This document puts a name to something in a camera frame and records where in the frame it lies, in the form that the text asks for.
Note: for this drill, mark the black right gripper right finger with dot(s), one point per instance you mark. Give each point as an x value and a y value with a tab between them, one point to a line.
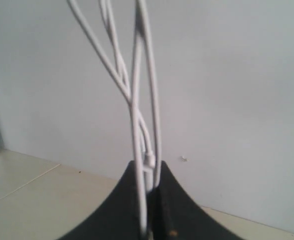
177	217

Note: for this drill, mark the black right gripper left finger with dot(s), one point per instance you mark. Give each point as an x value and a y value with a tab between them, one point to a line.
117	218

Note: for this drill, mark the white wired earphones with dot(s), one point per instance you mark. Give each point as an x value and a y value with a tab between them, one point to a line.
147	152

